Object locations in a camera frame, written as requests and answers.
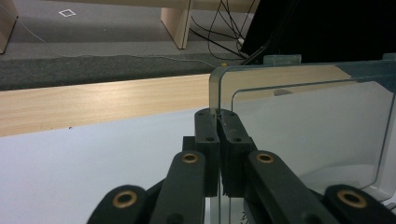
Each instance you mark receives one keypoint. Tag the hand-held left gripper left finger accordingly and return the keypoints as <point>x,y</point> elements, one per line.
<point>207,146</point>

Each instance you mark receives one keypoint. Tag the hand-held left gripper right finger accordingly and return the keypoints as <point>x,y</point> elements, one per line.
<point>233,149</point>

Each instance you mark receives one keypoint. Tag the smoky clear compartment storage box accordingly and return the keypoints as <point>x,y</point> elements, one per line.
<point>311,124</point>

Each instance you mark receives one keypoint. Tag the light wooden table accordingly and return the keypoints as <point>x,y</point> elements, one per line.
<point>109,99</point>

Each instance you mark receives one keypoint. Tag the black metal stand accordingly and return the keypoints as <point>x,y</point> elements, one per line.
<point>267,40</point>

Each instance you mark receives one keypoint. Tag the light wooden shelf unit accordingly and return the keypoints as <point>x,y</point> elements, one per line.
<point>177,21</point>

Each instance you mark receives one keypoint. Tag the dark curtain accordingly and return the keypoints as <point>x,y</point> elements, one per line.
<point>342,28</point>

